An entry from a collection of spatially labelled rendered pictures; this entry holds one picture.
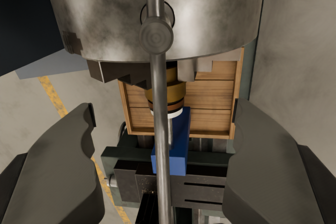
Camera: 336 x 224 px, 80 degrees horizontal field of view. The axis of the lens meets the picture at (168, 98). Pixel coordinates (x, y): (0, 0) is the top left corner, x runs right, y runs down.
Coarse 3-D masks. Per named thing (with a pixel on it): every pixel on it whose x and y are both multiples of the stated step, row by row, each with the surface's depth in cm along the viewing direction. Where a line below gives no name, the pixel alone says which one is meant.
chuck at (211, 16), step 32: (64, 0) 22; (96, 0) 20; (128, 0) 19; (192, 0) 20; (224, 0) 21; (256, 0) 24; (64, 32) 26; (96, 32) 22; (128, 32) 21; (192, 32) 21; (224, 32) 22; (256, 32) 28
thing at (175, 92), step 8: (168, 64) 41; (176, 64) 37; (168, 72) 36; (176, 72) 37; (168, 80) 37; (176, 80) 38; (168, 88) 36; (176, 88) 37; (184, 88) 39; (168, 96) 37; (176, 96) 38; (152, 104) 39; (168, 104) 39; (176, 104) 39; (168, 112) 39
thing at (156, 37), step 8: (152, 16) 13; (160, 16) 13; (144, 24) 12; (152, 24) 12; (160, 24) 12; (168, 24) 12; (144, 32) 12; (152, 32) 12; (160, 32) 12; (168, 32) 12; (144, 40) 12; (152, 40) 12; (160, 40) 12; (168, 40) 12; (144, 48) 13; (152, 48) 13; (160, 48) 13; (168, 48) 13
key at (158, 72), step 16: (160, 0) 13; (160, 64) 15; (160, 80) 15; (160, 96) 16; (160, 112) 16; (160, 128) 17; (160, 144) 17; (160, 160) 17; (160, 176) 18; (160, 192) 18; (160, 208) 19
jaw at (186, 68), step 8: (240, 48) 32; (208, 56) 34; (216, 56) 34; (224, 56) 33; (232, 56) 33; (184, 64) 35; (192, 64) 35; (200, 64) 35; (208, 64) 34; (184, 72) 36; (192, 72) 36; (184, 80) 37; (192, 80) 37
